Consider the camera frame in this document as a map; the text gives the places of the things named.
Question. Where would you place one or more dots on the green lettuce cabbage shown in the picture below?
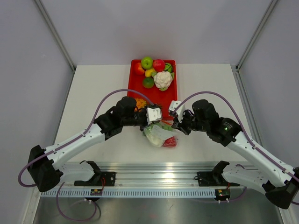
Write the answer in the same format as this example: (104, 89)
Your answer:
(159, 133)

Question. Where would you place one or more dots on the green apple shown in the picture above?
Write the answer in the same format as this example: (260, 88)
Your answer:
(147, 62)

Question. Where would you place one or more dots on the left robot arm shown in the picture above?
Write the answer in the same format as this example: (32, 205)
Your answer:
(47, 166)

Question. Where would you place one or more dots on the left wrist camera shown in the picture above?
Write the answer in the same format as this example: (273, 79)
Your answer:
(153, 115)

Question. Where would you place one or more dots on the green lime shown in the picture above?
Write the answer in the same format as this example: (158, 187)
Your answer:
(148, 82)

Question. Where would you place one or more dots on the aluminium mounting rail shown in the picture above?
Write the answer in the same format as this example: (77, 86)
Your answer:
(142, 180)

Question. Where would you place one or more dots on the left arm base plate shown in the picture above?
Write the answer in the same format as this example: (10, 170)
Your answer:
(106, 179)

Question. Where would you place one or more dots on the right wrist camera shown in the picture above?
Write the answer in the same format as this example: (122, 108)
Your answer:
(176, 109)

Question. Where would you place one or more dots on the red orange peach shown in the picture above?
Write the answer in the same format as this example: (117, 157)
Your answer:
(138, 69)

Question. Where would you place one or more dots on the red bell pepper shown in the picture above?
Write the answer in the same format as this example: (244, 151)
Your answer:
(170, 142)

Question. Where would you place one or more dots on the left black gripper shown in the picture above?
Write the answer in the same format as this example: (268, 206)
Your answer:
(142, 127)

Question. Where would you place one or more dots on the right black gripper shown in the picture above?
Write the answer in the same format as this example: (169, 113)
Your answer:
(175, 124)

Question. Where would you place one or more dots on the red apple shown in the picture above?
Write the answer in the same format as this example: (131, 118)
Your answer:
(159, 65)

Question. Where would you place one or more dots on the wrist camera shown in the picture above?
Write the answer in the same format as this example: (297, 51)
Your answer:
(176, 109)
(153, 115)

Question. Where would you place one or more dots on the yellow pepper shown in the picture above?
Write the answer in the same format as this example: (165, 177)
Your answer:
(148, 73)

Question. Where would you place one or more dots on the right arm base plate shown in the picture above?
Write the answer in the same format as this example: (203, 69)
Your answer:
(205, 178)

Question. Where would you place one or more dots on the white cauliflower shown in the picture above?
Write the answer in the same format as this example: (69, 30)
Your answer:
(162, 79)

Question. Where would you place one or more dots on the clear zip top bag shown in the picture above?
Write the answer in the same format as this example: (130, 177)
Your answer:
(150, 127)

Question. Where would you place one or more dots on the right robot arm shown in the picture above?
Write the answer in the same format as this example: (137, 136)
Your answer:
(278, 181)

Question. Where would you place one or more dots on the dark green round vegetable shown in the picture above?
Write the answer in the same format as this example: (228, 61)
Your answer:
(168, 67)

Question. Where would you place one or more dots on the left frame post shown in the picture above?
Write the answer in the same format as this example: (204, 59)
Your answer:
(52, 29)

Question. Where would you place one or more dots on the frame post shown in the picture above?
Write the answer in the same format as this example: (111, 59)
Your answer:
(258, 31)
(52, 29)

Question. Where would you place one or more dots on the right frame post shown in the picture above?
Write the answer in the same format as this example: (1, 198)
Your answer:
(258, 31)

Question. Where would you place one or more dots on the orange pineapple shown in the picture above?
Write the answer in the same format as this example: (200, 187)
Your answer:
(141, 105)

